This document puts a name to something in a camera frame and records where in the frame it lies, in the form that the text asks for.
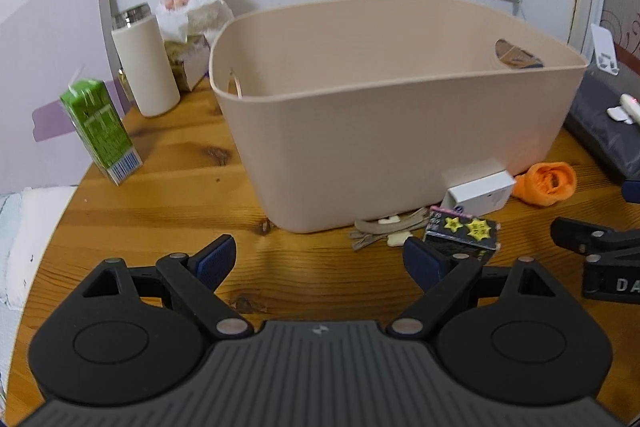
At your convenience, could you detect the beige hair clip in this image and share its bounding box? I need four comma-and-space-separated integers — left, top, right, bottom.
352, 207, 433, 253

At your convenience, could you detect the white thermos bottle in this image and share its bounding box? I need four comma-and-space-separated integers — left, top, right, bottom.
111, 3, 181, 118

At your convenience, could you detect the beige plastic storage basket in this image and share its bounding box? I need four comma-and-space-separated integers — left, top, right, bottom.
208, 0, 591, 235

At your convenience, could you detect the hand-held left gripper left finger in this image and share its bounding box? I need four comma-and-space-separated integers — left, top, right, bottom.
82, 234, 254, 342

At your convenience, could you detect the green drink carton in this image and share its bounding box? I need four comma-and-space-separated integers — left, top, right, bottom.
59, 67, 144, 186

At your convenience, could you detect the light purple board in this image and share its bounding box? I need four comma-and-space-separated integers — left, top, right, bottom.
0, 0, 133, 195

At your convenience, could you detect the black box with yellow stars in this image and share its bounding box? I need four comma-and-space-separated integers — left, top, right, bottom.
423, 206, 501, 264

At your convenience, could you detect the brown cardboard piece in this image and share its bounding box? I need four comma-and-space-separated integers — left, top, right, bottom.
495, 39, 544, 70

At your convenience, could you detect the small white box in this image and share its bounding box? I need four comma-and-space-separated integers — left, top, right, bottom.
446, 172, 516, 219

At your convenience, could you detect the small white device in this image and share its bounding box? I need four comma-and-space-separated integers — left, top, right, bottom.
607, 94, 640, 125

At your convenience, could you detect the white plastic bracket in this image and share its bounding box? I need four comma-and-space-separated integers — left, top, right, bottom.
590, 23, 621, 75

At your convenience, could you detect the white bedding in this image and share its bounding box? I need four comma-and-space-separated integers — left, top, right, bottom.
0, 187, 78, 408

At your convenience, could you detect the tissue box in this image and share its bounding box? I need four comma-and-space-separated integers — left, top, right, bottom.
159, 4, 211, 92

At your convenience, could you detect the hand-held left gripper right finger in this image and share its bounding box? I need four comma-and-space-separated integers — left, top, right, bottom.
389, 237, 557, 341

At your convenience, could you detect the orange cloth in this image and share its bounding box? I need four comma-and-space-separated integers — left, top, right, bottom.
513, 162, 577, 208

